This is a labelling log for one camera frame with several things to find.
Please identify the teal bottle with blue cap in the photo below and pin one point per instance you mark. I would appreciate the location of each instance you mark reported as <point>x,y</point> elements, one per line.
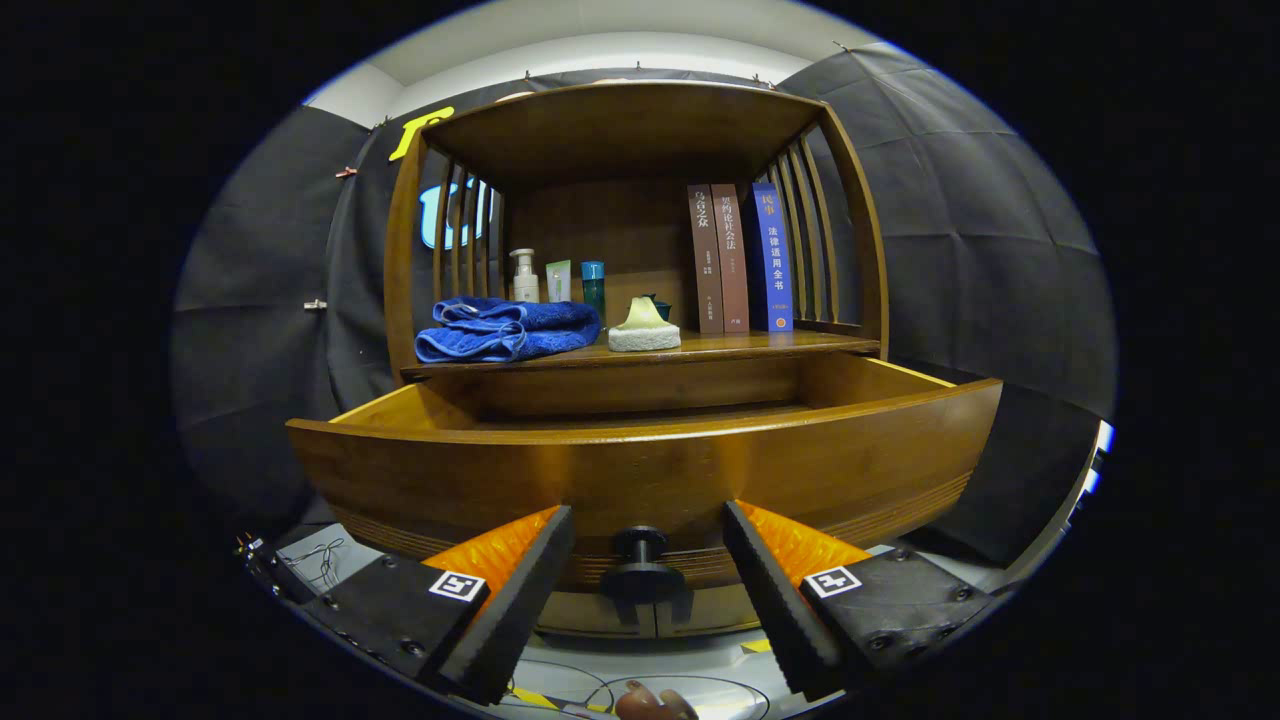
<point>593,290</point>

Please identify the blue folded towel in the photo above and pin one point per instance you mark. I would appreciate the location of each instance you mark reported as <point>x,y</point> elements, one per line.
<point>510,330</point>

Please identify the blue book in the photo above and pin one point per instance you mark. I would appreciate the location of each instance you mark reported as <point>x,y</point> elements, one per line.
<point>772,260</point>

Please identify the reddish brown book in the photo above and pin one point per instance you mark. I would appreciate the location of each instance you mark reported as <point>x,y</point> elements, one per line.
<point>732,270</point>

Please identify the yellow tape piece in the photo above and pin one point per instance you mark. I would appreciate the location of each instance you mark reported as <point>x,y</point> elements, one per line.
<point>756,646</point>

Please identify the dark blue lidded teacup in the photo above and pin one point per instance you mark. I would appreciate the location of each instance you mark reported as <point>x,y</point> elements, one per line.
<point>663,310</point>

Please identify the dark brown book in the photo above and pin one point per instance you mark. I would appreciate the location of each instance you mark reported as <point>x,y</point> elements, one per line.
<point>706,260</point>

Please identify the white green tube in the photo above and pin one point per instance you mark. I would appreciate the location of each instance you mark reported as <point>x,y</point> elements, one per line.
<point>558,285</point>

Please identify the wooden cabinet door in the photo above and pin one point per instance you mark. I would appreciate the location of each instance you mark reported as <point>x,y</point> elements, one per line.
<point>575,620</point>
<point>715,618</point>

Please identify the wooden cabinet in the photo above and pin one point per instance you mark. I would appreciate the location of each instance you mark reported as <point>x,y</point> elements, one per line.
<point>620,130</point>

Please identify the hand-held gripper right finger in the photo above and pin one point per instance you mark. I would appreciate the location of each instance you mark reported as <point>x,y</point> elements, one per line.
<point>775,600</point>

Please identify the wooden countertop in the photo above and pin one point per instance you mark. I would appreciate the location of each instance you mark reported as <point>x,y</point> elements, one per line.
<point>760,345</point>

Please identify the wooden drawer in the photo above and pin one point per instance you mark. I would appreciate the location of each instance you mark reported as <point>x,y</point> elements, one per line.
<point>650,470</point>

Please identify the white pump bottle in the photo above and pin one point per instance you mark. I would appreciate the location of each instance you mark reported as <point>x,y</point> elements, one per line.
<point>525,285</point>

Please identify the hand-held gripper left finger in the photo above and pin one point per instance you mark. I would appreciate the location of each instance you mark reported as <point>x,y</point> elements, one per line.
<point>520,600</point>

